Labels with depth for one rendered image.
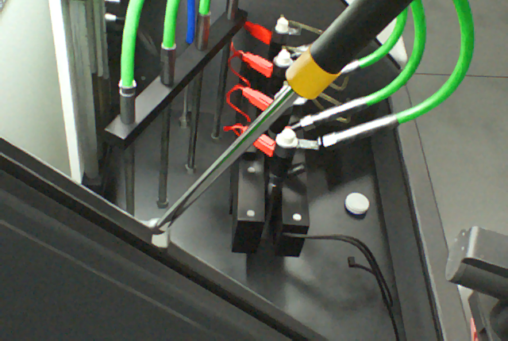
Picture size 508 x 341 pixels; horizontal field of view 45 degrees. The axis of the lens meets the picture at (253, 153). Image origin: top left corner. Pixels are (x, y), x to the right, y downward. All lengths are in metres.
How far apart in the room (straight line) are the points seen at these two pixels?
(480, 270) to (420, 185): 0.36
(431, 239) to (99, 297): 0.61
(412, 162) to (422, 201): 0.08
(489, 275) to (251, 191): 0.36
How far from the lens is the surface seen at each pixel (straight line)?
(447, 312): 0.87
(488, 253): 0.64
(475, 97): 2.84
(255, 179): 0.88
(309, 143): 0.79
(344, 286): 0.98
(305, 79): 0.28
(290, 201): 0.86
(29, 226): 0.35
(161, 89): 0.81
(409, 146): 1.04
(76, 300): 0.41
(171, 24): 0.76
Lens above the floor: 1.64
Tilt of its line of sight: 47 degrees down
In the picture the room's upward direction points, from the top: 11 degrees clockwise
